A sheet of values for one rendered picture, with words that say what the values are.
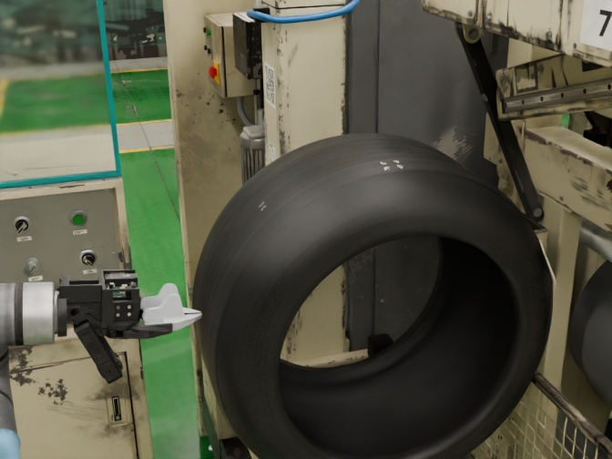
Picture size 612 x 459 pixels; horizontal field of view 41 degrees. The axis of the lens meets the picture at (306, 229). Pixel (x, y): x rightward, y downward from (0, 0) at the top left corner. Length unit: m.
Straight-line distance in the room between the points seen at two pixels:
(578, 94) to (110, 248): 1.10
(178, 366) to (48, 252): 1.68
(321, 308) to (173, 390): 1.79
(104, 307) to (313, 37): 0.60
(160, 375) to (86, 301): 2.26
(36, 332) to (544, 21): 0.82
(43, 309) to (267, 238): 0.33
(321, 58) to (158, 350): 2.36
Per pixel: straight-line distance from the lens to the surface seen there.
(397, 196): 1.16
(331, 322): 1.67
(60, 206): 1.87
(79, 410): 2.05
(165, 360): 3.57
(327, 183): 1.17
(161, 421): 3.20
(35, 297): 1.20
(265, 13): 1.48
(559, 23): 1.12
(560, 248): 1.76
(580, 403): 2.37
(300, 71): 1.47
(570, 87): 1.34
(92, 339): 1.24
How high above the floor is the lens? 1.84
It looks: 23 degrees down
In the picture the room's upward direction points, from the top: 1 degrees counter-clockwise
